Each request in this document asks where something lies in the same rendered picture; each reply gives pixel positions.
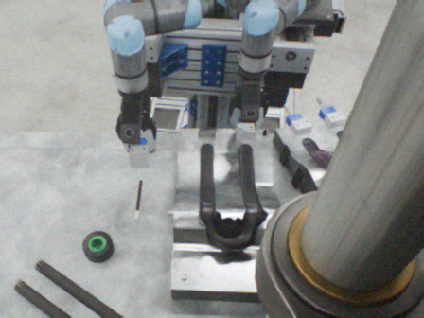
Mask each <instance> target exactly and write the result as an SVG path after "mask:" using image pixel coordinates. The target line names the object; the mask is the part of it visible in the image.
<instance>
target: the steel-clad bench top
mask: <svg viewBox="0 0 424 318"><path fill-rule="evenodd" d="M172 136H173V137H172ZM269 140H270V147H271V156H272V164H273V173H274V189H275V192H276V195H277V197H278V199H279V201H280V203H281V205H283V204H284V203H287V202H288V201H289V200H290V199H292V198H295V197H297V196H300V195H302V193H301V191H300V190H299V188H297V190H295V188H294V186H293V185H292V183H291V181H292V176H291V175H290V173H289V169H288V167H286V165H285V166H284V167H282V165H281V161H280V160H279V159H280V157H281V155H280V153H279V151H277V149H276V147H275V145H274V142H273V141H274V135H273V134H269ZM178 142H179V134H178V133H158V134H157V135H156V141H155V146H154V149H153V150H152V152H150V167H149V168H131V165H130V159H129V153H128V152H127V150H126V149H125V148H124V147H123V145H122V144H121V143H120V139H119V137H118V136H117V133H116V132H0V318H50V317H49V316H48V315H46V314H45V313H44V312H42V311H41V310H39V309H38V308H36V307H35V305H32V304H31V303H30V302H28V301H27V299H25V298H24V297H22V296H21V295H20V293H18V292H17V291H15V290H13V289H12V283H13V282H15V281H16V280H18V279H20V280H22V281H23V282H26V283H27V284H28V285H29V287H31V288H32V289H34V290H35V291H37V292H38V293H40V294H41V295H42V296H43V297H46V298H47V299H48V300H50V302H51V303H53V304H54V305H57V306H58V307H59V308H60V309H62V310H63V311H64V312H66V313H68V314H69V315H70V316H72V317H73V318H101V317H99V316H98V315H97V314H96V313H95V312H92V311H91V310H89V308H87V307H86V306H85V305H83V304H82V303H81V302H80V301H78V300H77V299H76V298H74V297H73V296H71V295H70V294H69V293H67V292H66V291H65V290H62V289H61V288H60V287H59V286H58V285H57V284H55V283H54V282H51V281H50V279H48V278H47V277H45V276H44V275H43V274H41V273H39V272H38V271H37V270H35V268H34V267H33V265H34V262H35V260H36V259H42V260H43V261H45V262H46V263H48V264H49V265H50V266H51V267H54V268H55V269H56V270H58V271H59V272H60V273H61V274H64V275H66V277H68V278H69V279H71V280H72V281H73V282H75V283H77V284H78V285H79V286H81V287H82V288H83V289H84V290H87V291H88V292H89V293H91V294H92V295H93V296H94V297H96V298H97V299H99V300H100V301H102V302H103V303H104V304H105V305H108V306H109V307H110V308H112V309H113V310H114V311H116V312H118V313H120V315H122V316H123V317H125V318H266V313H267V312H266V310H265V308H264V306H263V305H262V304H261V303H242V302H223V301H204V300H186V299H172V296H171V280H172V264H173V215H172V214H168V211H169V210H173V205H174V197H175V188H176V175H177V159H178ZM171 148H172V149H171ZM140 180H143V185H142V192H141V200H140V207H139V214H138V220H136V219H135V206H136V199H137V192H138V186H139V181H140ZM94 231H104V232H106V233H108V234H109V235H110V236H111V237H112V239H113V244H114V252H113V256H112V257H111V258H110V259H108V260H106V261H104V262H102V263H94V262H91V261H89V259H87V258H86V256H85V253H84V252H83V251H82V247H81V244H82V242H83V240H84V238H85V237H86V236H88V235H89V234H90V233H92V232H94Z"/></svg>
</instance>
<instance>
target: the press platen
mask: <svg viewBox="0 0 424 318"><path fill-rule="evenodd" d="M317 192H318V190H317V191H311V192H308V193H305V194H303V195H300V196H297V197H295V198H292V199H290V200H289V201H288V202H287V203H284V204H283V205H281V206H280V207H279V208H278V209H277V210H276V211H275V212H274V214H273V215H272V216H271V217H270V219H269V220H268V222H267V225H266V229H265V231H264V234H263V236H262V239H261V242H260V244H259V248H258V254H257V257H256V266H255V277H254V279H255V282H256V289H257V293H258V298H259V299H260V301H261V303H262V305H263V306H264V308H265V310H266V312H267V314H268V316H269V317H270V318H424V248H423V249H422V250H421V252H420V253H419V254H418V255H417V256H416V257H415V258H414V259H413V260H412V262H411V263H410V264H409V265H408V266H407V267H405V269H404V270H403V271H402V273H401V274H399V275H398V276H397V278H396V279H395V280H394V281H393V282H390V283H389V284H388V285H386V286H384V287H383V288H381V289H377V290H370V291H359V290H349V289H346V288H343V287H340V286H337V285H335V284H334V283H333V282H329V281H327V280H326V279H325V278H323V277H322V276H321V275H320V274H318V273H317V272H316V271H315V270H314V269H313V268H312V267H311V266H310V264H309V262H308V261H307V260H306V259H305V255H304V252H303V249H302V246H301V231H302V228H303V227H304V224H305V220H306V218H307V216H308V213H309V211H310V209H311V206H312V203H313V200H314V198H315V196H316V194H317Z"/></svg>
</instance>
